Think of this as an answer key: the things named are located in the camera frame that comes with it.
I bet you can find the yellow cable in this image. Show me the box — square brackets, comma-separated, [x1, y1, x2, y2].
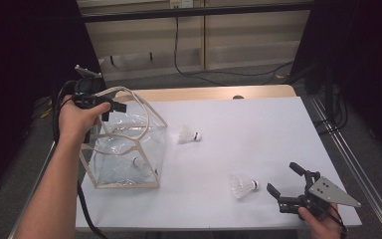
[29, 99, 56, 120]

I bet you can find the aluminium rail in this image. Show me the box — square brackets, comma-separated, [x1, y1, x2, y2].
[8, 140, 58, 239]
[309, 96, 382, 239]

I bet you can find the white wall outlet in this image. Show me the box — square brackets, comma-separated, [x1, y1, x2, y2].
[169, 0, 194, 9]

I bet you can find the clear bag with beige trim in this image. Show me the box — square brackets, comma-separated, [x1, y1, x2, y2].
[79, 85, 169, 190]

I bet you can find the person's left hand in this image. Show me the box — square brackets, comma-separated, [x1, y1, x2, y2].
[58, 96, 112, 147]

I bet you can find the white shuttlecock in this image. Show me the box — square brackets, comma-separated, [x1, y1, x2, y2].
[176, 124, 202, 145]
[130, 155, 155, 173]
[229, 174, 261, 200]

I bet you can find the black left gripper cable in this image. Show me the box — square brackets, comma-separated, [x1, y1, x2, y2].
[51, 79, 108, 239]

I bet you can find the bundle of black cables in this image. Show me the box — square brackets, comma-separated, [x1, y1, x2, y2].
[312, 94, 350, 135]

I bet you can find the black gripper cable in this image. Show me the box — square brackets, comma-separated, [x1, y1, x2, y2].
[51, 79, 108, 239]
[324, 202, 348, 239]

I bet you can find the light wooden cabinet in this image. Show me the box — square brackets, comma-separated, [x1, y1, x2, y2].
[78, 0, 312, 83]

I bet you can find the white table mat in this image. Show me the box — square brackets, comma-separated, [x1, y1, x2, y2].
[75, 96, 363, 232]

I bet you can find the black horizontal bar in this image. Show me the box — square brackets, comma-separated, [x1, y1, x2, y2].
[81, 2, 314, 24]

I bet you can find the black floor cable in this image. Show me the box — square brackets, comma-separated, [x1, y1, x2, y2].
[173, 14, 294, 87]

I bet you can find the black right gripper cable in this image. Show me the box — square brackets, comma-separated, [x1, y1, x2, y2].
[324, 202, 348, 239]

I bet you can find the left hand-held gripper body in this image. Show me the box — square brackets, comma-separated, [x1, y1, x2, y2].
[72, 65, 114, 111]

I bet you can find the person's right hand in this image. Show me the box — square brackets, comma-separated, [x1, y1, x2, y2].
[297, 203, 342, 239]

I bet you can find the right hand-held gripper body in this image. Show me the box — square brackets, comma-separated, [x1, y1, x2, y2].
[277, 170, 362, 222]

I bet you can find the dark curtain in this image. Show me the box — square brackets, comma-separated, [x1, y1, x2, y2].
[0, 0, 107, 200]
[289, 0, 382, 163]

